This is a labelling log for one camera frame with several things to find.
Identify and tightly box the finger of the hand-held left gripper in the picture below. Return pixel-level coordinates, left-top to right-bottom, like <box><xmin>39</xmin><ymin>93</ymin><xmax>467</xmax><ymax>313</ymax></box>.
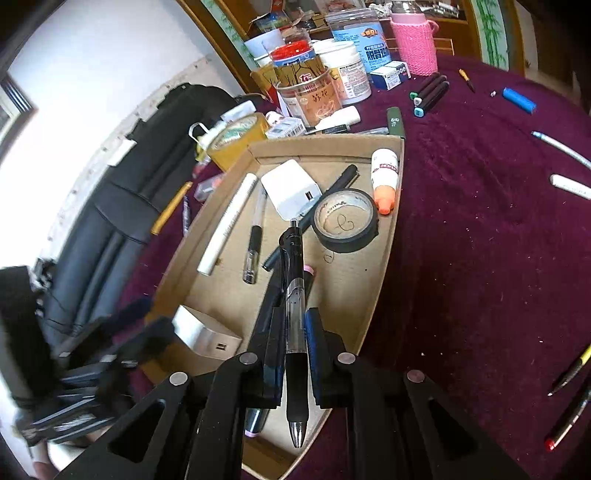
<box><xmin>64</xmin><ymin>296</ymin><xmax>155</xmax><ymax>352</ymax></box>
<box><xmin>110</xmin><ymin>315</ymin><xmax>177</xmax><ymax>366</ymax></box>

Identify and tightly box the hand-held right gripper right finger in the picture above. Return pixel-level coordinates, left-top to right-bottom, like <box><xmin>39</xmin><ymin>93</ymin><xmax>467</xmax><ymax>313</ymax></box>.
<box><xmin>304</xmin><ymin>306</ymin><xmax>532</xmax><ymax>480</ymax></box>

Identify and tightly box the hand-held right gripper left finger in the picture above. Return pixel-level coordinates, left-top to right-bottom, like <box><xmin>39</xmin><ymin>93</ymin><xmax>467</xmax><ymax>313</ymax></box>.
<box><xmin>53</xmin><ymin>306</ymin><xmax>287</xmax><ymax>480</ymax></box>

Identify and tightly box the silver white power adapter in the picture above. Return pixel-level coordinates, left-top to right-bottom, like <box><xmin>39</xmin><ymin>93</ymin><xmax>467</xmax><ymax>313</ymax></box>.
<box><xmin>172</xmin><ymin>305</ymin><xmax>243</xmax><ymax>361</ymax></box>

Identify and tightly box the black clear retractable pen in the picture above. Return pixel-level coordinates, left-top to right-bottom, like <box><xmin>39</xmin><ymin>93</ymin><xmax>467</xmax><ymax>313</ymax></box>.
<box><xmin>278</xmin><ymin>219</ymin><xmax>308</xmax><ymax>448</ymax></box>

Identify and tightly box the cardboard tray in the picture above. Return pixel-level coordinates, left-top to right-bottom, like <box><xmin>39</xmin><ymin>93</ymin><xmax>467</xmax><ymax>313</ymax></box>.
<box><xmin>152</xmin><ymin>135</ymin><xmax>406</xmax><ymax>480</ymax></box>

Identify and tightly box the white tube pen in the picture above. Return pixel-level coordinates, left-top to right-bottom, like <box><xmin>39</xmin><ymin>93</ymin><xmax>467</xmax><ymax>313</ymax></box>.
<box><xmin>197</xmin><ymin>173</ymin><xmax>258</xmax><ymax>277</ymax></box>

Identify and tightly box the clear pen with black grip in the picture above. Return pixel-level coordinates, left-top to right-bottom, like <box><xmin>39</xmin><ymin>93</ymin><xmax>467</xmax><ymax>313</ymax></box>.
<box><xmin>242</xmin><ymin>189</ymin><xmax>269</xmax><ymax>284</ymax></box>

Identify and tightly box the white charger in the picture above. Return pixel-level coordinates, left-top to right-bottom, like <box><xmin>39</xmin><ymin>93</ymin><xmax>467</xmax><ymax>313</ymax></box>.
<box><xmin>261</xmin><ymin>159</ymin><xmax>322</xmax><ymax>220</ymax></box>

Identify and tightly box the black marker pen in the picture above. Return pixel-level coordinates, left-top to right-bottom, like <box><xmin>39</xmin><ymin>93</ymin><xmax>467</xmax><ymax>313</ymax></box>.
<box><xmin>262</xmin><ymin>164</ymin><xmax>359</xmax><ymax>272</ymax></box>

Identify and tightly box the yellow pencil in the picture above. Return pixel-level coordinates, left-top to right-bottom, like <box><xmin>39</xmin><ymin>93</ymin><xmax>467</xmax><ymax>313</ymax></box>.
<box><xmin>151</xmin><ymin>181</ymin><xmax>194</xmax><ymax>235</ymax></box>

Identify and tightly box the black office chair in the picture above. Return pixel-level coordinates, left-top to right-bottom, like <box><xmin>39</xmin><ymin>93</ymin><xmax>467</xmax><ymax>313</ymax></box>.
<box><xmin>34</xmin><ymin>83</ymin><xmax>257</xmax><ymax>361</ymax></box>

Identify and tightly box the black tape roll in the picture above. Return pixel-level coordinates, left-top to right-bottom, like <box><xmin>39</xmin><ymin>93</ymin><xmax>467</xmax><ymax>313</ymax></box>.
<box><xmin>311</xmin><ymin>189</ymin><xmax>380</xmax><ymax>254</ymax></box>

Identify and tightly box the white glue bottle orange cap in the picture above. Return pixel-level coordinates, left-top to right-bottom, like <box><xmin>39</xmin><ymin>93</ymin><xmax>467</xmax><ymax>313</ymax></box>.
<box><xmin>370</xmin><ymin>148</ymin><xmax>400</xmax><ymax>216</ymax></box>

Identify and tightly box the yellow tape roll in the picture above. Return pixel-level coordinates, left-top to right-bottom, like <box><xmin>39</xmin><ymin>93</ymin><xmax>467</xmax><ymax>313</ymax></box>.
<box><xmin>203</xmin><ymin>113</ymin><xmax>271</xmax><ymax>172</ymax></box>

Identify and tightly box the white squeeze tube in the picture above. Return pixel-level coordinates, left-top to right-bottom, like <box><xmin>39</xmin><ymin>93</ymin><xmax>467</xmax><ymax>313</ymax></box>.
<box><xmin>318</xmin><ymin>105</ymin><xmax>362</xmax><ymax>132</ymax></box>

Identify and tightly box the dark green pen case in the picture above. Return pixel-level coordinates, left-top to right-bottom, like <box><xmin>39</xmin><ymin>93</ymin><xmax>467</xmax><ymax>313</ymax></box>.
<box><xmin>387</xmin><ymin>106</ymin><xmax>407</xmax><ymax>139</ymax></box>

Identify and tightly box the yellow black pen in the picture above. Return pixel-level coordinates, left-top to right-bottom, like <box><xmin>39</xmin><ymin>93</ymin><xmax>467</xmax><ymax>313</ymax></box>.
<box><xmin>548</xmin><ymin>344</ymin><xmax>591</xmax><ymax>397</ymax></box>

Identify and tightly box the red tipped black pen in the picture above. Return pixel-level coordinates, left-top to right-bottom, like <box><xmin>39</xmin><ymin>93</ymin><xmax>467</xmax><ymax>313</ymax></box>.
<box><xmin>545</xmin><ymin>378</ymin><xmax>591</xmax><ymax>450</ymax></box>

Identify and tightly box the brown printed box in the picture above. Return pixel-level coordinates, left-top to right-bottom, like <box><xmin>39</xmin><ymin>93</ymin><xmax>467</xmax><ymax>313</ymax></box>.
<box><xmin>250</xmin><ymin>64</ymin><xmax>279</xmax><ymax>101</ymax></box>

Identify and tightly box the red lid clear jar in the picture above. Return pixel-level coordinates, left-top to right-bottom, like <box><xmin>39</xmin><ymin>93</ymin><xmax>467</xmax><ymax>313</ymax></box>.
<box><xmin>270</xmin><ymin>41</ymin><xmax>342</xmax><ymax>130</ymax></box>

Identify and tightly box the black marker with teal cap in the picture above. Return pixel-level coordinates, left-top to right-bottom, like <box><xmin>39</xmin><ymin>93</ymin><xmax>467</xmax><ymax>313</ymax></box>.
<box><xmin>414</xmin><ymin>80</ymin><xmax>451</xmax><ymax>118</ymax></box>
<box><xmin>409</xmin><ymin>74</ymin><xmax>446</xmax><ymax>106</ymax></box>

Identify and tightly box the white plastic jar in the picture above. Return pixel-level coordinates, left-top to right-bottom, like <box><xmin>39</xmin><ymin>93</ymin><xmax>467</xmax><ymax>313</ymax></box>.
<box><xmin>316</xmin><ymin>39</ymin><xmax>372</xmax><ymax>104</ymax></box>

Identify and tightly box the small blue white box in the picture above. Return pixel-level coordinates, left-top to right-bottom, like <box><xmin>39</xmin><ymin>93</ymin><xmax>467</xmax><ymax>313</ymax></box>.
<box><xmin>369</xmin><ymin>61</ymin><xmax>411</xmax><ymax>90</ymax></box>

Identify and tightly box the bamboo painted panel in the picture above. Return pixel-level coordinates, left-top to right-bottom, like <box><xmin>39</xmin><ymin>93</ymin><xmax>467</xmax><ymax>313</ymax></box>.
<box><xmin>201</xmin><ymin>0</ymin><xmax>254</xmax><ymax>61</ymax></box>
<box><xmin>475</xmin><ymin>0</ymin><xmax>509</xmax><ymax>65</ymax></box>

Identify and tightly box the white flat stick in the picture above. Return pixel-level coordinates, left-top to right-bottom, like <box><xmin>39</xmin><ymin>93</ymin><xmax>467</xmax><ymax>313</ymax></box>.
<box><xmin>549</xmin><ymin>174</ymin><xmax>591</xmax><ymax>200</ymax></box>

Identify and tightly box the blue label clear jar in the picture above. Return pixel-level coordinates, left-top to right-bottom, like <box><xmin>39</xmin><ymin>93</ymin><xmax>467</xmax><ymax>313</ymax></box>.
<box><xmin>324</xmin><ymin>8</ymin><xmax>393</xmax><ymax>75</ymax></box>

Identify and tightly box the white pen with teal tip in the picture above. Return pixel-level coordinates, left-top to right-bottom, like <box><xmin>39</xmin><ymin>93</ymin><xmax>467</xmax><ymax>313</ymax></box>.
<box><xmin>531</xmin><ymin>130</ymin><xmax>591</xmax><ymax>171</ymax></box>

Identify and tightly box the blue lighter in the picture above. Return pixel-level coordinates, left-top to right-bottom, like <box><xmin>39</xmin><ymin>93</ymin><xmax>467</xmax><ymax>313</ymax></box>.
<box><xmin>502</xmin><ymin>88</ymin><xmax>537</xmax><ymax>114</ymax></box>

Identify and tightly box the pink knit covered bottle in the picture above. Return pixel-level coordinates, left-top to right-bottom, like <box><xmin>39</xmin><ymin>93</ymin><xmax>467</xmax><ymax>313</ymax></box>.
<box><xmin>390</xmin><ymin>0</ymin><xmax>439</xmax><ymax>77</ymax></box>

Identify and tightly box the white bag with handle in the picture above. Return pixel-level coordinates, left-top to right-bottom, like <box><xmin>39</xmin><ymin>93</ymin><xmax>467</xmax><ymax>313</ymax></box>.
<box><xmin>188</xmin><ymin>122</ymin><xmax>222</xmax><ymax>162</ymax></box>

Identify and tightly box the window frame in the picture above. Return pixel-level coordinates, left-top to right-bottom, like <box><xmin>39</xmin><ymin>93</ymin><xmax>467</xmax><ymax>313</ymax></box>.
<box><xmin>0</xmin><ymin>76</ymin><xmax>35</xmax><ymax>121</ymax></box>

